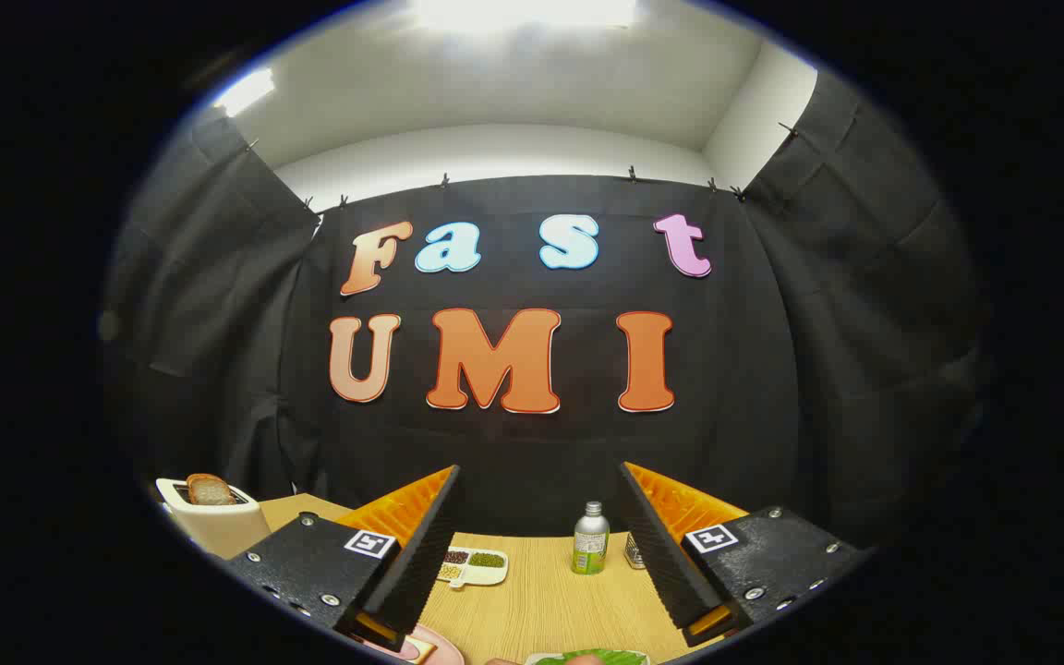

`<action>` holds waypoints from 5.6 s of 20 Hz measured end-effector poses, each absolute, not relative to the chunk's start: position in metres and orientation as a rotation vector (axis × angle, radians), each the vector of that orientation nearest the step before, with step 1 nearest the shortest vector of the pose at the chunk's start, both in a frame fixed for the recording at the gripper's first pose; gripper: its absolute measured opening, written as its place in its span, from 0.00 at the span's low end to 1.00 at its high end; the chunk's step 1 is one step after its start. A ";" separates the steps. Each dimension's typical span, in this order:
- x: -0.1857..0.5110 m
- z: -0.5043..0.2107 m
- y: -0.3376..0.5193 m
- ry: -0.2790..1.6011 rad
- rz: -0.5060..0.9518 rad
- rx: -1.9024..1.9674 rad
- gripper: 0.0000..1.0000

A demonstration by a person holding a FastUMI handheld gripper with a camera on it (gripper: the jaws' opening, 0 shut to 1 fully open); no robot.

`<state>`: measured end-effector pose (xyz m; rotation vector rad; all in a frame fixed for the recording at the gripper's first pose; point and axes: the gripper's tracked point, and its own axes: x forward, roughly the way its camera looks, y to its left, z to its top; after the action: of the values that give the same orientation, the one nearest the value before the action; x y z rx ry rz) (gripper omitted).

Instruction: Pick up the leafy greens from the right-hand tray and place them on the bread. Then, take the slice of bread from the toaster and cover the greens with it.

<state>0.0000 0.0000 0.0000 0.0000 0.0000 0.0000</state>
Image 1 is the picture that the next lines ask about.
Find pink round plate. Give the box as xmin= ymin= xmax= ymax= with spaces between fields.
xmin=361 ymin=623 xmax=464 ymax=665

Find green lettuce leaf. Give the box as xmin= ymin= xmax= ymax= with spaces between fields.
xmin=532 ymin=649 xmax=648 ymax=665

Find wide ceiling light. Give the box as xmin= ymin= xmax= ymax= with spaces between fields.
xmin=407 ymin=0 xmax=639 ymax=33

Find white rectangular plate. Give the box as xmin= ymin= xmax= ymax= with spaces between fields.
xmin=525 ymin=652 xmax=653 ymax=665

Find white divided dish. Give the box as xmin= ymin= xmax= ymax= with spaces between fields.
xmin=435 ymin=547 xmax=510 ymax=588

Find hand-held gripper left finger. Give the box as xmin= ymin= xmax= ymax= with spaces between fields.
xmin=218 ymin=465 xmax=462 ymax=654

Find toasted bread slice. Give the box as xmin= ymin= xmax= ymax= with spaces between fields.
xmin=186 ymin=473 xmax=237 ymax=506

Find small ceiling light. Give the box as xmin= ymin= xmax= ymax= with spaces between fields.
xmin=213 ymin=66 xmax=276 ymax=118

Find white toaster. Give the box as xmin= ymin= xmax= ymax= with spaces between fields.
xmin=155 ymin=476 xmax=272 ymax=560

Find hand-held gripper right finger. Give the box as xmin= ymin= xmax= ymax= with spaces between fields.
xmin=618 ymin=461 xmax=871 ymax=647

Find green label metal bottle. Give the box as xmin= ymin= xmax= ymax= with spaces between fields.
xmin=572 ymin=501 xmax=611 ymax=575

